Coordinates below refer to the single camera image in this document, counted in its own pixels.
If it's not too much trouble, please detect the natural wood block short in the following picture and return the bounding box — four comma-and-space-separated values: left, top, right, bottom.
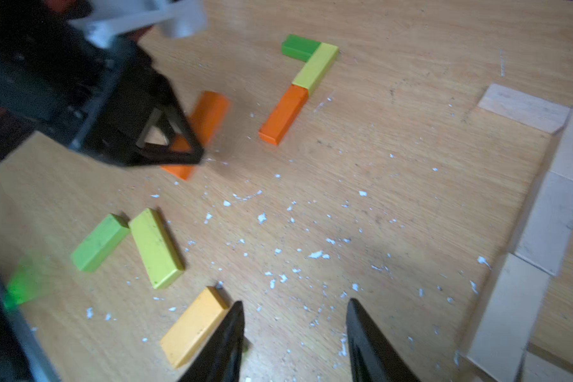
520, 352, 573, 382

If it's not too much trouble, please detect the dark orange block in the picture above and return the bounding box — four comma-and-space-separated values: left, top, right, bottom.
259, 84, 309, 146

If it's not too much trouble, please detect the light green block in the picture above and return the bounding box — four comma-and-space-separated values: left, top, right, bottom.
71, 214, 130, 272

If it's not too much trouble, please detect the natural wood block printed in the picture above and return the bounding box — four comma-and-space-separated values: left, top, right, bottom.
477, 84, 571, 135

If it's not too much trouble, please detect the dark green block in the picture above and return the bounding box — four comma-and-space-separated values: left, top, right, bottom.
281, 34, 321, 62

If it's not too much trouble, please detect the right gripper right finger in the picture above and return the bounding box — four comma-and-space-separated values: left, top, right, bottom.
346, 299, 420, 382

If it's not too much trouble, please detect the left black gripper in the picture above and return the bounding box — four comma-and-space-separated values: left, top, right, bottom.
0, 1, 205, 167

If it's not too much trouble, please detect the yellow-green block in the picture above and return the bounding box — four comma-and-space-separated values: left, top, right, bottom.
292, 43, 339, 96

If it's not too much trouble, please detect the front aluminium rail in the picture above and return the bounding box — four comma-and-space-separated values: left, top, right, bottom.
0, 280, 60, 381

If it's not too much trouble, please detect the yellow block small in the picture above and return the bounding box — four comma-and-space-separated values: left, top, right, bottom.
160, 286, 229, 369

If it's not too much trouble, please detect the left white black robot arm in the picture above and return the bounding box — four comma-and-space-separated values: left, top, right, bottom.
0, 1, 207, 167

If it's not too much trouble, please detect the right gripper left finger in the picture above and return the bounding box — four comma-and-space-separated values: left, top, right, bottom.
178, 301, 245, 382

